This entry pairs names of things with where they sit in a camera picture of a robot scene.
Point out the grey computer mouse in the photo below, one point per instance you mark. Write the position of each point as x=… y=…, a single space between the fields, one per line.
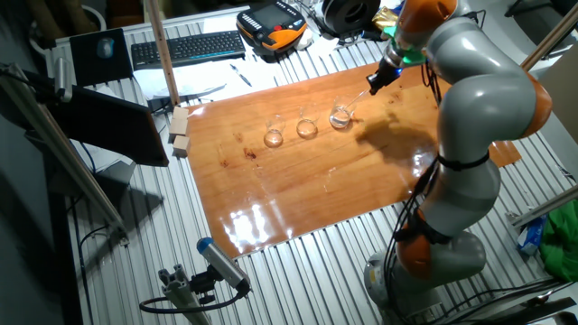
x=105 y=47

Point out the medium glass beaker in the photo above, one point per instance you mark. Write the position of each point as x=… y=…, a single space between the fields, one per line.
x=307 y=128

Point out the large glass beaker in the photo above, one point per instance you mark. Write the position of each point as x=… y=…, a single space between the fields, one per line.
x=341 y=117

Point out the black pen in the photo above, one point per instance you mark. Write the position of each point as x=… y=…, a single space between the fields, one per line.
x=240 y=75

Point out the green gripper mount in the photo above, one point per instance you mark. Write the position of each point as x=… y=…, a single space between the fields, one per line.
x=413 y=56

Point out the black computer keyboard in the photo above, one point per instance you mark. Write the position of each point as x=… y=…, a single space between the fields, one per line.
x=189 y=49

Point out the white paper sheet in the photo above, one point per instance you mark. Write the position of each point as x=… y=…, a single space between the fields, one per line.
x=198 y=81

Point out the glossy wooden board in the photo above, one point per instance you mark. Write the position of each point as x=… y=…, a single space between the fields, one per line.
x=316 y=180

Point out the white round bin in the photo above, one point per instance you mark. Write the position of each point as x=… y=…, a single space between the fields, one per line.
x=92 y=11

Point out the white rounded object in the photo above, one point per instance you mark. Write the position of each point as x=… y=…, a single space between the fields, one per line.
x=304 y=39

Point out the clear glass stirring rod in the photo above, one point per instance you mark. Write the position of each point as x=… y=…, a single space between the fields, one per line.
x=357 y=100

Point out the slanted frame beam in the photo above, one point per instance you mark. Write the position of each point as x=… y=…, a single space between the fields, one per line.
x=551 y=38

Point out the small glass beaker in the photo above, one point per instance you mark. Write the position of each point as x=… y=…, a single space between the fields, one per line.
x=273 y=137

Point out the tan upright pole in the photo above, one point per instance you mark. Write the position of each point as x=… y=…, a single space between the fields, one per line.
x=162 y=54

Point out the small wooden block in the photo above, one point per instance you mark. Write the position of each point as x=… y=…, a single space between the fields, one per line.
x=178 y=127
x=181 y=113
x=181 y=145

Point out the silver frame camera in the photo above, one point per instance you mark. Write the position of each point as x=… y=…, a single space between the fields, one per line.
x=62 y=79

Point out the green cloth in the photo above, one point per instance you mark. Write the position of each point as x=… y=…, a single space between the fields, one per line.
x=562 y=239

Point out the short aluminium profile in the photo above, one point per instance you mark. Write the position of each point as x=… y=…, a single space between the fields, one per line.
x=180 y=298

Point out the long grey frame beam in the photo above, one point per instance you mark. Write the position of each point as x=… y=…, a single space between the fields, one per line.
x=58 y=149

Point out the black flat panel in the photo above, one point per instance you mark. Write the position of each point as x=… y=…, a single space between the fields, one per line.
x=113 y=126

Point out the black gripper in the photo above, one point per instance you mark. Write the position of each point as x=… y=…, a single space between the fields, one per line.
x=388 y=73

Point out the blue and white pack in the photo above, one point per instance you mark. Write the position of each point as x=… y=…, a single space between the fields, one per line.
x=533 y=234

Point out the black and orange teach pendant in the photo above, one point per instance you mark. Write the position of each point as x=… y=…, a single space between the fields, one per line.
x=271 y=25

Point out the black round spool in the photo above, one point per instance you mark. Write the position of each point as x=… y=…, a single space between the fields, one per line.
x=350 y=15

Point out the silver camera with blue cap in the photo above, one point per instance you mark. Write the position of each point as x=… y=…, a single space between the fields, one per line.
x=223 y=264

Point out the gold foil bag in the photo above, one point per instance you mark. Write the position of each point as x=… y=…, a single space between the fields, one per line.
x=384 y=19

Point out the black camera clamp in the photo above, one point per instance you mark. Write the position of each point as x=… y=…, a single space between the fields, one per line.
x=203 y=284

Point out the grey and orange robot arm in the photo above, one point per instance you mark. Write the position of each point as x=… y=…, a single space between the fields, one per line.
x=478 y=99

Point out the black mouse pad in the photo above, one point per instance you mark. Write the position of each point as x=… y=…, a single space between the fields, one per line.
x=90 y=67

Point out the white tissue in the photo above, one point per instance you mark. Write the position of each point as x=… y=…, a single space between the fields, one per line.
x=325 y=46

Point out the beige flat panel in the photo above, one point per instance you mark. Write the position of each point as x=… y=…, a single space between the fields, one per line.
x=562 y=95

